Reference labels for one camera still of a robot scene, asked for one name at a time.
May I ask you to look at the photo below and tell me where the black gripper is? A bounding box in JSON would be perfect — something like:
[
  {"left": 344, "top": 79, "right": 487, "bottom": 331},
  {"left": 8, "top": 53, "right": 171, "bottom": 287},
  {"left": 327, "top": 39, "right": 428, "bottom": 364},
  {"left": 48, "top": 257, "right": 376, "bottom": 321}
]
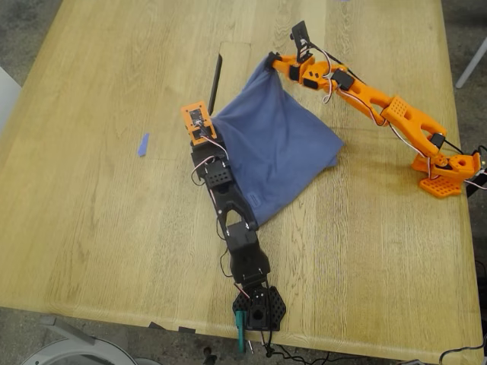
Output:
[{"left": 189, "top": 137, "right": 231, "bottom": 172}]

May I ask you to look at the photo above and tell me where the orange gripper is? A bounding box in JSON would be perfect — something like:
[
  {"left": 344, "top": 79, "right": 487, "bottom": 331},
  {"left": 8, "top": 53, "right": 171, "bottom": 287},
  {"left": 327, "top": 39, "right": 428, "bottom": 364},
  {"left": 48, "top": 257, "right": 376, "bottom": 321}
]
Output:
[{"left": 266, "top": 51, "right": 336, "bottom": 91}]

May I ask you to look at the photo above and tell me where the blue printed T-shirt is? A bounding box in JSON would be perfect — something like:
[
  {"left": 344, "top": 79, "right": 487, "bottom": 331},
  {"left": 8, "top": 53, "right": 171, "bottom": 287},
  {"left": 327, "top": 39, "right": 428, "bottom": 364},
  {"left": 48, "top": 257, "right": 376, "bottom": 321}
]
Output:
[{"left": 210, "top": 55, "right": 345, "bottom": 228}]

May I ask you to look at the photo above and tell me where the green table clamp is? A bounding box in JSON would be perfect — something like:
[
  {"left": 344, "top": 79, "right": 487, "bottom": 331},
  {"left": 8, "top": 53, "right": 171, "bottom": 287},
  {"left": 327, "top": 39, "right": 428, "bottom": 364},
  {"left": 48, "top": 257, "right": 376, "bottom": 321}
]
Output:
[{"left": 234, "top": 309, "right": 248, "bottom": 353}]

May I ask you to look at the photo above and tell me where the slanted white furniture leg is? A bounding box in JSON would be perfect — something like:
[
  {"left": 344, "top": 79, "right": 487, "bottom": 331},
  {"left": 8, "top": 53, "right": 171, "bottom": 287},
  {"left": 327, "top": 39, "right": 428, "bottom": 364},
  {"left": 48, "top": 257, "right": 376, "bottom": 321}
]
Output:
[{"left": 455, "top": 36, "right": 487, "bottom": 90}]

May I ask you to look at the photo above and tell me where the white round stool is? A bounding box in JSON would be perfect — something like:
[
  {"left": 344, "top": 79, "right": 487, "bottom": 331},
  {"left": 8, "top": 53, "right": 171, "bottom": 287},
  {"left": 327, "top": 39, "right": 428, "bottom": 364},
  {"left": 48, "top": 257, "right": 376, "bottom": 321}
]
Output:
[{"left": 21, "top": 315, "right": 134, "bottom": 365}]

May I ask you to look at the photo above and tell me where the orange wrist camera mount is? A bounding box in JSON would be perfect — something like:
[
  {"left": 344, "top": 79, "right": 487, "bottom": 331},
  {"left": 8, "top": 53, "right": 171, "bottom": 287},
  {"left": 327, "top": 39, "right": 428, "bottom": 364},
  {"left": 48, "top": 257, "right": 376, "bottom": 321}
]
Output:
[{"left": 180, "top": 100, "right": 218, "bottom": 147}]

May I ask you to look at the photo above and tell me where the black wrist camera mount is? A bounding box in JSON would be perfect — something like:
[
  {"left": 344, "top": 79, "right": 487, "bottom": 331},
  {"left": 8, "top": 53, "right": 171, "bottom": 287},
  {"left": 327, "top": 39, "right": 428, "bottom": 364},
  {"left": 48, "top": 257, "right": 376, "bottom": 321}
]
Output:
[{"left": 290, "top": 21, "right": 316, "bottom": 64}]

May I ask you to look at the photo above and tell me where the black cable under table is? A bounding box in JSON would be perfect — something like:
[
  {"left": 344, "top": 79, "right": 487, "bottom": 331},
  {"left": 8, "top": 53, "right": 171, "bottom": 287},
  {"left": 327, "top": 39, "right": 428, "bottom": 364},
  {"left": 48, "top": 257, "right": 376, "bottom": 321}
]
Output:
[{"left": 262, "top": 330, "right": 332, "bottom": 365}]

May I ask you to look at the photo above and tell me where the black cable by corner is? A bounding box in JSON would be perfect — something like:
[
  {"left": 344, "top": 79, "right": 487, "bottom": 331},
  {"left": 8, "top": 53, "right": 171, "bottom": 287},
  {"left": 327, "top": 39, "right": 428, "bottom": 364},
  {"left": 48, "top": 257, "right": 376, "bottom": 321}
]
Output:
[{"left": 439, "top": 334, "right": 487, "bottom": 365}]

